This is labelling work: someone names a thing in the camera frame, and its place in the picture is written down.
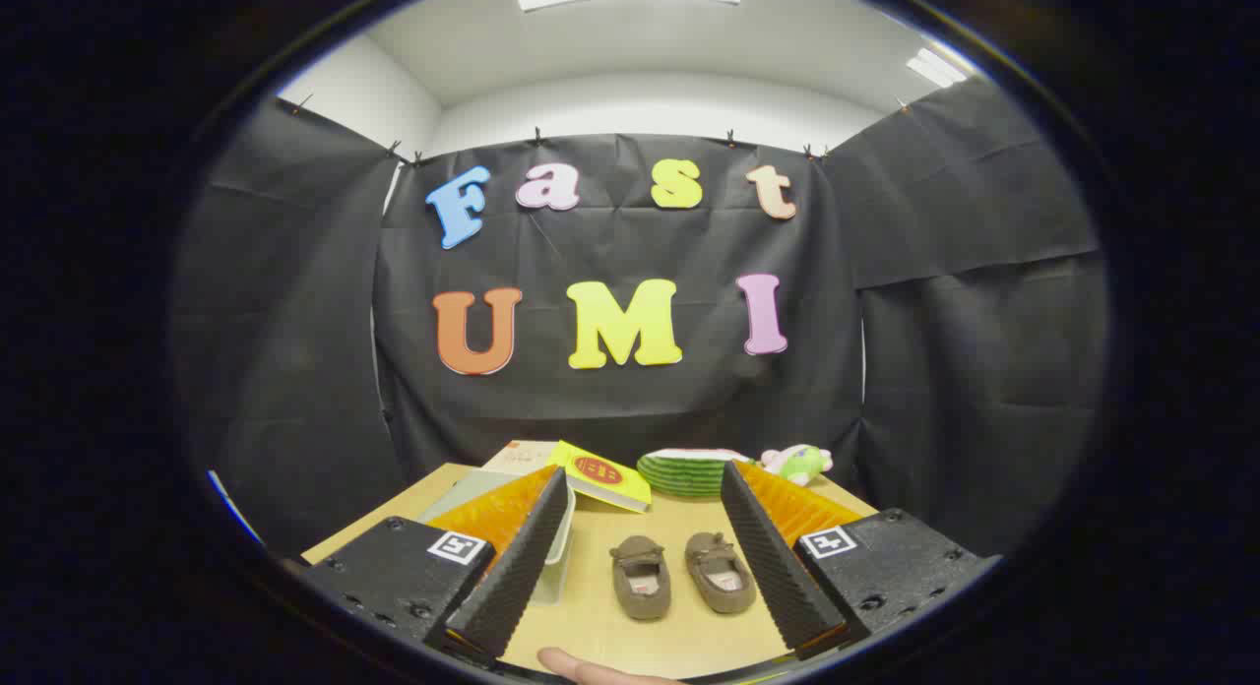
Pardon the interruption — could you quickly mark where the brown fuzzy shoe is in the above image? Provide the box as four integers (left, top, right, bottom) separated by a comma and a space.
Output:
685, 531, 757, 615
609, 535, 672, 622

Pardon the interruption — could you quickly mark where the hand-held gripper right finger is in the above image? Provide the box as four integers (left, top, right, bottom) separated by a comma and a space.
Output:
721, 461, 1003, 659

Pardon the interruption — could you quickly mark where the yellow book with red circle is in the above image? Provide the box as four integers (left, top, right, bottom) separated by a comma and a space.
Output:
548, 441, 653, 514

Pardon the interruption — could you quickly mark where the pale green fabric storage box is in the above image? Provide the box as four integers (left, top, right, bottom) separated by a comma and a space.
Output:
418, 468, 577, 605

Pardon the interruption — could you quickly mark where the watermelon slice plush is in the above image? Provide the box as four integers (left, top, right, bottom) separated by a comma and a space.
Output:
637, 448, 754, 498

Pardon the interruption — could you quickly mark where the beige book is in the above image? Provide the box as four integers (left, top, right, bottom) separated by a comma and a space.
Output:
482, 440, 560, 474

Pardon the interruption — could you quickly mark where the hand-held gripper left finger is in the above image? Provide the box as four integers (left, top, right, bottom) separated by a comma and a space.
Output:
295, 466, 570, 666

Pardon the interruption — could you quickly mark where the small ceiling light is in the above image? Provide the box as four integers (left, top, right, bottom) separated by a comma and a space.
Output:
906, 47, 971, 89

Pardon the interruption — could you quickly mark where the pink and green plush toy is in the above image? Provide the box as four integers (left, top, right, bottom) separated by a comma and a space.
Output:
760, 444, 834, 486

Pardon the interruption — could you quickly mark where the black backdrop cloth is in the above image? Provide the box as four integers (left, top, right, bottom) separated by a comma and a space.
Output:
172, 80, 1108, 558

